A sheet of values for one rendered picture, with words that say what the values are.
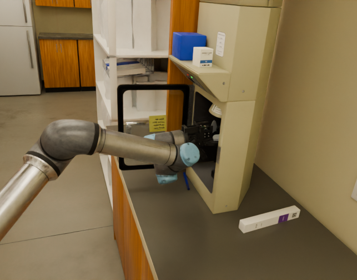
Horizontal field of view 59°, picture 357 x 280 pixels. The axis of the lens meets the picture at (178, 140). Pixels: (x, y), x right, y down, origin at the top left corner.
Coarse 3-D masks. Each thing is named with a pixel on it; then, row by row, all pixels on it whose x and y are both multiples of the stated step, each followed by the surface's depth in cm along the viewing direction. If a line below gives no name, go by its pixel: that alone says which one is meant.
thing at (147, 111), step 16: (128, 96) 129; (144, 96) 131; (160, 96) 133; (176, 96) 134; (128, 112) 132; (144, 112) 134; (160, 112) 136; (176, 112) 137; (144, 128) 137; (160, 128) 139; (176, 128) 141; (128, 160) 142
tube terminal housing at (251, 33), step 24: (216, 24) 110; (240, 24) 97; (264, 24) 99; (240, 48) 100; (264, 48) 103; (240, 72) 104; (264, 72) 113; (240, 96) 108; (264, 96) 125; (192, 120) 139; (240, 120) 112; (240, 144) 116; (216, 168) 120; (240, 168) 121; (216, 192) 122; (240, 192) 127
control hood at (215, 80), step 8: (176, 64) 125; (184, 64) 111; (192, 64) 111; (192, 72) 104; (200, 72) 100; (208, 72) 101; (216, 72) 102; (224, 72) 102; (200, 80) 102; (208, 80) 101; (216, 80) 102; (224, 80) 103; (208, 88) 103; (216, 88) 103; (224, 88) 104; (216, 96) 105; (224, 96) 105
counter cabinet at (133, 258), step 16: (112, 160) 207; (112, 176) 215; (112, 192) 224; (128, 208) 159; (128, 224) 163; (128, 240) 168; (128, 256) 174; (144, 256) 128; (128, 272) 179; (144, 272) 131
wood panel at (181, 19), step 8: (176, 0) 123; (184, 0) 124; (192, 0) 125; (176, 8) 125; (184, 8) 126; (192, 8) 127; (176, 16) 126; (184, 16) 127; (192, 16) 128; (176, 24) 127; (184, 24) 128; (192, 24) 129; (168, 56) 134; (168, 64) 135; (168, 72) 136; (176, 72) 136; (168, 80) 137; (176, 80) 137; (184, 80) 138
